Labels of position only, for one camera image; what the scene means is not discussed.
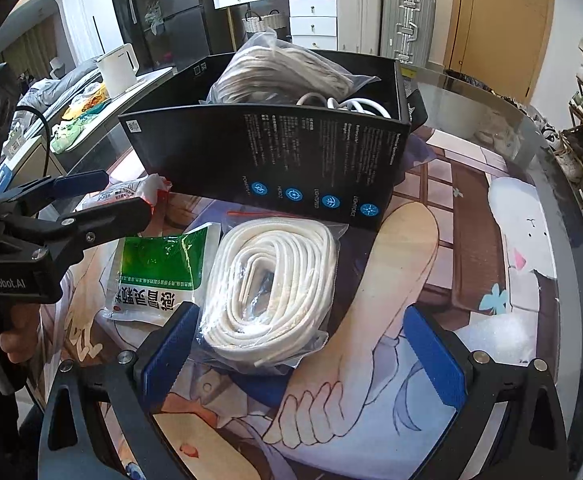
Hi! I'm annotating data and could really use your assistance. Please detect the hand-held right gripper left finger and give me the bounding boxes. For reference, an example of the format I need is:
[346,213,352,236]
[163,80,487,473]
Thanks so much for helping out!
[38,301,202,480]

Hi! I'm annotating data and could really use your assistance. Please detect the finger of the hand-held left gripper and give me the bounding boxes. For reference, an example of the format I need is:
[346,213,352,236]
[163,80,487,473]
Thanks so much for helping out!
[0,170,109,221]
[0,197,152,261]

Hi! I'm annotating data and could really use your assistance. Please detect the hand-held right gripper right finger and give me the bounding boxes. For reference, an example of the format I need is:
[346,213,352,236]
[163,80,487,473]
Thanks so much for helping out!
[404,305,572,480]

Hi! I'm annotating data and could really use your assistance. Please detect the red white snack packet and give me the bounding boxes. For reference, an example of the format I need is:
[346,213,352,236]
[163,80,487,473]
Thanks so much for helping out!
[78,174,172,211]

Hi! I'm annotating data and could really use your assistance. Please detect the white rope plastic bag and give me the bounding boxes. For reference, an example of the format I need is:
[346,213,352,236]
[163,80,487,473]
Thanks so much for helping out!
[196,210,349,376]

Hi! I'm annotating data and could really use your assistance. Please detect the black cardboard box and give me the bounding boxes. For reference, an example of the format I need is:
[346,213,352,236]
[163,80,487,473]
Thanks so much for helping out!
[118,49,428,233]

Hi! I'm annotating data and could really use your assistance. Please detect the off-white cord plastic bag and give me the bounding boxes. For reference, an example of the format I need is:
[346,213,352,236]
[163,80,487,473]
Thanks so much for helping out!
[206,27,382,108]

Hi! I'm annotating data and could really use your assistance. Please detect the white cable bundle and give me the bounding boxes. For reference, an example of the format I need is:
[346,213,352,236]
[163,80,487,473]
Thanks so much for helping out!
[296,91,389,118]

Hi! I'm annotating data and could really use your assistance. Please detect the person's left hand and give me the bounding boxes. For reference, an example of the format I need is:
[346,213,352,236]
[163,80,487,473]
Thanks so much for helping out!
[1,304,48,361]

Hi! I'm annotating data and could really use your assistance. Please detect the green cloth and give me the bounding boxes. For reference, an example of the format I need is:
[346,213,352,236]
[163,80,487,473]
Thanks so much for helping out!
[51,114,93,154]

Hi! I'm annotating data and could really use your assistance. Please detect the grey side cabinet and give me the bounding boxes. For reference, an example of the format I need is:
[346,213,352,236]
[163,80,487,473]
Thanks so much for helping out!
[0,67,174,186]

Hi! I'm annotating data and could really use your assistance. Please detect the green white granule packet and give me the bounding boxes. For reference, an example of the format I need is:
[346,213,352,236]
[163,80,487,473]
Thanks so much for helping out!
[102,222,222,326]

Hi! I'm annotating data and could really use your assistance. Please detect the white foam piece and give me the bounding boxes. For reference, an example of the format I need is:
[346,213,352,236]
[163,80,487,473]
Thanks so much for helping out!
[464,317,539,363]

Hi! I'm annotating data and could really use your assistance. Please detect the colourful snack packs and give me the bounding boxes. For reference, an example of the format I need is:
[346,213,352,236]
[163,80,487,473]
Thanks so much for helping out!
[64,85,109,121]

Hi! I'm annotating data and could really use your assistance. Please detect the grey blanket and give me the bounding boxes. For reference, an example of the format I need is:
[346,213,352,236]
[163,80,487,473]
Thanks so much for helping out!
[14,57,104,111]

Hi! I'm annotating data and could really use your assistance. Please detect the printed table mat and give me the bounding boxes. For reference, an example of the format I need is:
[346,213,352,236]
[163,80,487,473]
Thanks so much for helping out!
[36,125,562,480]

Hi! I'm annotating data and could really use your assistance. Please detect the white electric kettle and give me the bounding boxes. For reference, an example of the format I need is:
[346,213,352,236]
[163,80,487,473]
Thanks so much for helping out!
[96,44,139,98]

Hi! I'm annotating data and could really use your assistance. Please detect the dark glass display cabinet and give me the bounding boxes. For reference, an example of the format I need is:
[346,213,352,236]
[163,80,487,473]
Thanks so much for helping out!
[106,0,157,66]

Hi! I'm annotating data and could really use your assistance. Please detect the grey refrigerator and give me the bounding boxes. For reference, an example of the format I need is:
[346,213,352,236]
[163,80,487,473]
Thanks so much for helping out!
[151,0,237,53]

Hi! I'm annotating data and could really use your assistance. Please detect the woven basket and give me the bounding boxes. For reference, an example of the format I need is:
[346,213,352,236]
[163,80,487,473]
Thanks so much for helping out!
[241,10,292,36]

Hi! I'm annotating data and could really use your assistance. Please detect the black bin bag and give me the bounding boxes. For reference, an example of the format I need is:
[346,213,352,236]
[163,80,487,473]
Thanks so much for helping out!
[444,67,497,96]

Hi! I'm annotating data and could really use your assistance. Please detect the white vanity desk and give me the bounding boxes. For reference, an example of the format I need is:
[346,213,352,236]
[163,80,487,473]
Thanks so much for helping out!
[211,0,339,51]

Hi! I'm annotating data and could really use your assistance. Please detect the gold shoe rack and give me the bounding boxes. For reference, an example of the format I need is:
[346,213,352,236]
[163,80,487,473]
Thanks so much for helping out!
[554,37,583,221]

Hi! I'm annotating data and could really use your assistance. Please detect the white suitcase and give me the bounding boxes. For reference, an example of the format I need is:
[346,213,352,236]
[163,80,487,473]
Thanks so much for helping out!
[335,0,385,55]

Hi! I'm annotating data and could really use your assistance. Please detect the wooden door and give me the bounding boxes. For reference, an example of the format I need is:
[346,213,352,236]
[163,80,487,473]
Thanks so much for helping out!
[444,0,555,106]

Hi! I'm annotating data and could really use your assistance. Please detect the silver suitcase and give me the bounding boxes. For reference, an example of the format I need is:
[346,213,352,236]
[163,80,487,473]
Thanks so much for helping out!
[380,0,437,65]

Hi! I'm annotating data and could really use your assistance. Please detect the black cable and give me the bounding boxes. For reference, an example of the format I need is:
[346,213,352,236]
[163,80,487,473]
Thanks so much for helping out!
[18,105,54,181]

